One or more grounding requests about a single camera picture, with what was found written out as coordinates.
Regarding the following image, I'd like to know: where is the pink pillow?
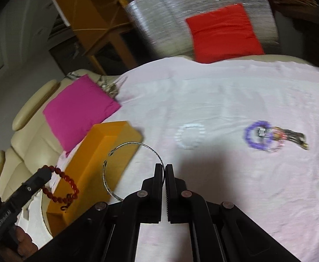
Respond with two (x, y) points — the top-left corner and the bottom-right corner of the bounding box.
(43, 74), (121, 153)

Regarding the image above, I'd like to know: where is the white cabinet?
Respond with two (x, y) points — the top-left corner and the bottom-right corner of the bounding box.
(0, 0), (57, 75)

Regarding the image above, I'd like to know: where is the pale pink blanket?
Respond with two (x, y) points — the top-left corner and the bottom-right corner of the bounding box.
(26, 55), (319, 262)

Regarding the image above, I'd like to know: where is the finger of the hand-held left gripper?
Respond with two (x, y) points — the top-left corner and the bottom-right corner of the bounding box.
(1, 166), (53, 211)

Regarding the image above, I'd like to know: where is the floral patterned cloth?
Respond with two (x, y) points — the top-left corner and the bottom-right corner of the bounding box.
(66, 71), (128, 99)

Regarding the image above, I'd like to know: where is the person's left hand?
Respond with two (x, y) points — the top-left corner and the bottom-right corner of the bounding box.
(13, 225), (39, 259)

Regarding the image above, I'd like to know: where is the red pillow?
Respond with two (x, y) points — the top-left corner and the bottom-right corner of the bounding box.
(185, 3), (265, 64)

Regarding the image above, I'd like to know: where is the pink pearl bracelet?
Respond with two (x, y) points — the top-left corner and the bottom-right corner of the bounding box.
(265, 129), (287, 153)

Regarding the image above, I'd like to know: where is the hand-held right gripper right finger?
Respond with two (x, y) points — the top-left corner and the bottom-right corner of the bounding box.
(166, 164), (302, 262)

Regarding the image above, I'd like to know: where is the metal bangle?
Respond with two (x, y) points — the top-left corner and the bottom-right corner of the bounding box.
(103, 141), (166, 203)

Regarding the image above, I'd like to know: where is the purple bead bracelet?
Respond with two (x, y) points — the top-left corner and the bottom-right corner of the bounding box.
(244, 121), (274, 150)

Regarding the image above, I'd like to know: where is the wooden table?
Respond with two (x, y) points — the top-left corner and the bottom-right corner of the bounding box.
(43, 0), (146, 70)

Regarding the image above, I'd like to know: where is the orange box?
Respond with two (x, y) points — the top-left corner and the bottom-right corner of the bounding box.
(46, 121), (144, 237)

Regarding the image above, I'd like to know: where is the white bead bracelet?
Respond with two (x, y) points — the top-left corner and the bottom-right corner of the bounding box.
(175, 124), (206, 150)

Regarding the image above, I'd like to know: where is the silver foil mat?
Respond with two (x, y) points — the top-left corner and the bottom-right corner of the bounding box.
(125, 0), (281, 61)

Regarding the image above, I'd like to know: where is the beige leather sofa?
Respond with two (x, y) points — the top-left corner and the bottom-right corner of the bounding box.
(0, 69), (122, 238)

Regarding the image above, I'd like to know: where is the red bead bracelet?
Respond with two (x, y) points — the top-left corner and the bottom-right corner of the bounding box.
(43, 165), (80, 213)

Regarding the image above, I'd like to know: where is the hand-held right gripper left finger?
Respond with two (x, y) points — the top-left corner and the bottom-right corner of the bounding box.
(34, 163), (166, 262)

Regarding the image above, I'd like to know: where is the dark link watch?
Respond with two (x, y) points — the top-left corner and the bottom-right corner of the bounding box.
(256, 126), (310, 150)

